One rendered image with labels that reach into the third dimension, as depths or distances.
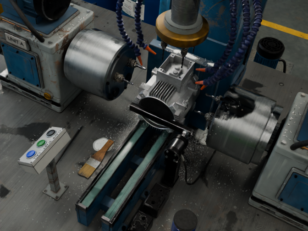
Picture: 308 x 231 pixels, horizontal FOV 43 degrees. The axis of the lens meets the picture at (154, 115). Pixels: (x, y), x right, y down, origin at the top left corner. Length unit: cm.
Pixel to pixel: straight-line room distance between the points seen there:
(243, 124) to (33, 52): 84
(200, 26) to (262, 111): 35
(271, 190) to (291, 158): 20
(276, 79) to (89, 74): 98
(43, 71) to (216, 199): 84
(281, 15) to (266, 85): 214
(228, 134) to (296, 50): 243
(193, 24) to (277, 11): 288
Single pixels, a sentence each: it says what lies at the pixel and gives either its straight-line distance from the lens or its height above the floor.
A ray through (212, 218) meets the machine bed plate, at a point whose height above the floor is 80.
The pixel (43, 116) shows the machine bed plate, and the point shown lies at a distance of 177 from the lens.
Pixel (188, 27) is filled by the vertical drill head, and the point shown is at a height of 136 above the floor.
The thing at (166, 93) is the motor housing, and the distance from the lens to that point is 142.
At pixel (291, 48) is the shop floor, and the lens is 372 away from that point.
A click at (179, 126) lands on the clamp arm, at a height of 103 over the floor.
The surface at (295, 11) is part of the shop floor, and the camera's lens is 424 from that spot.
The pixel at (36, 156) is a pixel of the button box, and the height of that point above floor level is 108.
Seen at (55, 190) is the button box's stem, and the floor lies 82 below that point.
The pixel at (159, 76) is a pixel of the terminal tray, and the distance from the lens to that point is 146.
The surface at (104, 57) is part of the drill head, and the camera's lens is 149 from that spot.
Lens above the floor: 211
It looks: 48 degrees down
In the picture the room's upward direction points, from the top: 6 degrees clockwise
